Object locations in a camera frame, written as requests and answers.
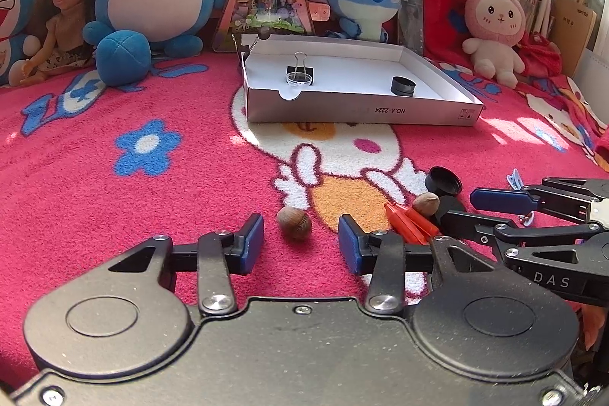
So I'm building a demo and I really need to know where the large black binder clip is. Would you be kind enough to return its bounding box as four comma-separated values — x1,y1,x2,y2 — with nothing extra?
287,51,313,86

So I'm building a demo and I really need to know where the white cardboard box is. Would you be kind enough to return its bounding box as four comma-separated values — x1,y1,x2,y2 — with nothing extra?
240,32,485,127

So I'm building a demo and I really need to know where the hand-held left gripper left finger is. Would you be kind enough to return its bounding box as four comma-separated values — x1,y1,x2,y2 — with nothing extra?
107,213,265,317

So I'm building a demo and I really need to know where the brown cardboard box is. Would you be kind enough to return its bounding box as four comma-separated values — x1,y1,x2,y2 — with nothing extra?
549,0,598,76

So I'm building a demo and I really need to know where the small black binder clip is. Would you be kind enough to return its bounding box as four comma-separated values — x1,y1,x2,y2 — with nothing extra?
233,30,269,64

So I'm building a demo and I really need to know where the blue cat robot plush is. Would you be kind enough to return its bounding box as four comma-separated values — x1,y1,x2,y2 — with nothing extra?
0,0,41,86

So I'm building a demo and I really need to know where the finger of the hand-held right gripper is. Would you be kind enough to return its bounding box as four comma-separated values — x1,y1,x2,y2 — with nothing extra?
470,177,609,223
440,210,609,255

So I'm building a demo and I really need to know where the crumpled red cloth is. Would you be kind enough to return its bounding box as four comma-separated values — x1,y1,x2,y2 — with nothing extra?
516,32,562,78

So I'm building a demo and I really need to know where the black round cap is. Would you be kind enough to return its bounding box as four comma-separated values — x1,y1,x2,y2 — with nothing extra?
390,75,416,97
425,167,463,197
438,195,468,226

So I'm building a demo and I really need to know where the pink printed blanket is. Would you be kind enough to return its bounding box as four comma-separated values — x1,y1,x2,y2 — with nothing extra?
0,54,609,388

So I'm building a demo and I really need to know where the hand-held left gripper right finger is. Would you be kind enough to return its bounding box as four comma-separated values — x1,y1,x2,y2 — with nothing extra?
339,216,505,315

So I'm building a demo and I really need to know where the pink hooded bunny plush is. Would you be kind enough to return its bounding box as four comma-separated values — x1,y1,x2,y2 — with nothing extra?
462,0,526,89

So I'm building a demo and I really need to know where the brown walnut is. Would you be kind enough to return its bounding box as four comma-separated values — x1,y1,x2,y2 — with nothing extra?
277,206,313,241
412,192,441,215

